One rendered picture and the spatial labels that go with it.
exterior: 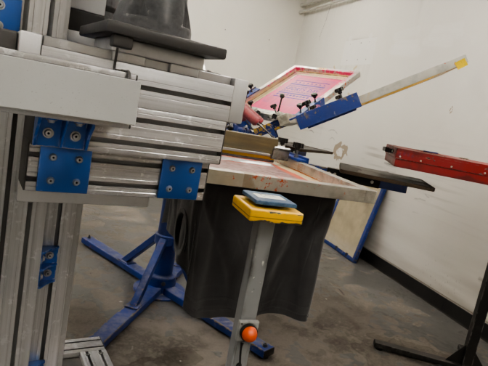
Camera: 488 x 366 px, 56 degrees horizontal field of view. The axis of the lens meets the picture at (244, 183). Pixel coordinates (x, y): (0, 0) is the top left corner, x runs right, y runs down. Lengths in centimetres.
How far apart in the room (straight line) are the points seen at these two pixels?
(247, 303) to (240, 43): 524
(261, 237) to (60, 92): 56
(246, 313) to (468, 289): 253
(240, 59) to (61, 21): 519
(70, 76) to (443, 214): 323
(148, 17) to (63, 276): 64
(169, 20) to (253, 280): 59
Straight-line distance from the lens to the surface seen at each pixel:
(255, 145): 183
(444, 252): 365
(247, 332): 110
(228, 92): 94
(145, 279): 257
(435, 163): 232
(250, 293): 110
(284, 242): 142
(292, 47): 641
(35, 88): 71
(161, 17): 88
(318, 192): 131
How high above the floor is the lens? 116
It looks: 9 degrees down
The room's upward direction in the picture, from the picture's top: 11 degrees clockwise
